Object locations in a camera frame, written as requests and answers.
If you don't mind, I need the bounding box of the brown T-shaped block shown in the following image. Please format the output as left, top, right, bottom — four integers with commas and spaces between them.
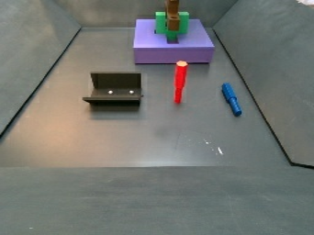
164, 0, 180, 31

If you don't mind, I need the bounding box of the black angle fixture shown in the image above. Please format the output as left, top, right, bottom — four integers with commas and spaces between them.
82, 72, 141, 106

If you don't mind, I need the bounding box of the red peg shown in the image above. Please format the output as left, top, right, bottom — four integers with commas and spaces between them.
173, 61, 187, 104

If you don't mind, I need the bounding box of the blue peg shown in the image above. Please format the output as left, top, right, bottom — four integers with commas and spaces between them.
221, 83, 241, 117

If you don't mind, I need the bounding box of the purple base block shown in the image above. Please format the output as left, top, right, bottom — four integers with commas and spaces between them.
132, 19, 215, 64

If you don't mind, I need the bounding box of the green U-shaped block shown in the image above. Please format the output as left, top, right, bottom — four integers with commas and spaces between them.
155, 12, 188, 43

